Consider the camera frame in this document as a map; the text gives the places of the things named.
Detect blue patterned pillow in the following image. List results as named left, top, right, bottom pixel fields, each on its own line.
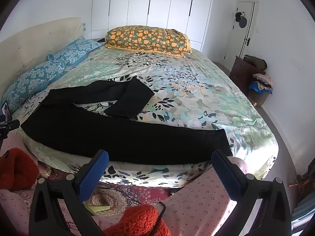
left=47, top=38, right=104, bottom=67
left=5, top=60, right=67, bottom=111

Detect black pants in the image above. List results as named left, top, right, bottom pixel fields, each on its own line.
left=20, top=76, right=233, bottom=165

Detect cream padded headboard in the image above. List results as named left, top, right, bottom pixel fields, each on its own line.
left=0, top=17, right=84, bottom=96

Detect yellow-green book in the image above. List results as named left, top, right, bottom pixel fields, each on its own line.
left=84, top=202, right=111, bottom=214

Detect black items hanging on door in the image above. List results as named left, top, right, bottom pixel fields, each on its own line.
left=234, top=11, right=248, bottom=29

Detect dark wooden nightstand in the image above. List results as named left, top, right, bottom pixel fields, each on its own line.
left=229, top=55, right=266, bottom=91

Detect folded orange floral quilt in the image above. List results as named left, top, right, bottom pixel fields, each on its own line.
left=104, top=25, right=193, bottom=58

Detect white door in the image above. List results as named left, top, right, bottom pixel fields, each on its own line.
left=224, top=1, right=259, bottom=70

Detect pile of clothes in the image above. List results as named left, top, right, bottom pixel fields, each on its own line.
left=248, top=73, right=274, bottom=95

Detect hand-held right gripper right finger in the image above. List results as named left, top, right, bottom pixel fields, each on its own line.
left=211, top=149, right=292, bottom=236

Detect brown laundry basket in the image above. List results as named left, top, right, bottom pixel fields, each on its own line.
left=247, top=88, right=267, bottom=107

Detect white wardrobe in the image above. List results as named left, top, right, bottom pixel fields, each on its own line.
left=91, top=0, right=217, bottom=52

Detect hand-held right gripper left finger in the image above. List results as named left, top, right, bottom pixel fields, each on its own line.
left=29, top=149, right=109, bottom=236

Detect person's left forearm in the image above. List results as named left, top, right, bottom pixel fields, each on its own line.
left=0, top=148, right=40, bottom=190

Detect dark bag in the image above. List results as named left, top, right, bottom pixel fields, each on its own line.
left=244, top=54, right=267, bottom=70

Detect black cable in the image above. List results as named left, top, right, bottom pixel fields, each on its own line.
left=148, top=201, right=167, bottom=236

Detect bed with floral leaf sheet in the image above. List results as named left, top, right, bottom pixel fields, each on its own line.
left=5, top=43, right=280, bottom=187

